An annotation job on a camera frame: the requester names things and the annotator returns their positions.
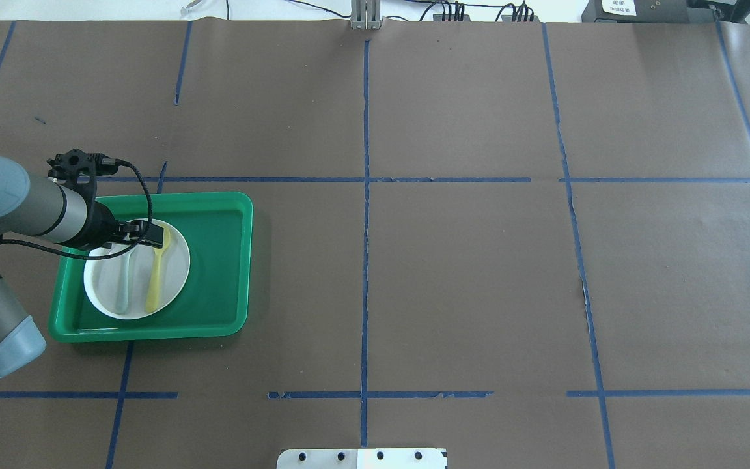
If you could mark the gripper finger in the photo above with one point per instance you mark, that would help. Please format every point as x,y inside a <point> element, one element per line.
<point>150,241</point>
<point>143,228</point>

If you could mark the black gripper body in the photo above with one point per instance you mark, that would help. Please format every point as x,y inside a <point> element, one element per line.
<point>101,226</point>

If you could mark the yellow plastic spoon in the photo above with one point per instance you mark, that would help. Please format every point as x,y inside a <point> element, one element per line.
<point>152,301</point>

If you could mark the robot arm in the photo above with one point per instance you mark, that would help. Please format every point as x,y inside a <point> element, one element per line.
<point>58,214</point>

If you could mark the white round plate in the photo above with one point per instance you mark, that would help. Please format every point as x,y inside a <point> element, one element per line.
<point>100,277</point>

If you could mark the pale green plastic fork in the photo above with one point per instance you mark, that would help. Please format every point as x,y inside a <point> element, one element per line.
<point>123,284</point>

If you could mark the brown paper table cover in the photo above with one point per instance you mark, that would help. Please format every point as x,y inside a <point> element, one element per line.
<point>526,244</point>

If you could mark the black computer box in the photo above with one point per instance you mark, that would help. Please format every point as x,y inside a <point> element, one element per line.
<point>635,12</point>

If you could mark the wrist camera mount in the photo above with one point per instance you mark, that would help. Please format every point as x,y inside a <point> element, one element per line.
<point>77,170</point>

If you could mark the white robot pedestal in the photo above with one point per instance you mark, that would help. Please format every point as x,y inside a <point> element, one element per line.
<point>364,458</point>

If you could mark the aluminium frame post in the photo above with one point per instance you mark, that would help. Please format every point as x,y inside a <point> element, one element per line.
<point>366,15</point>

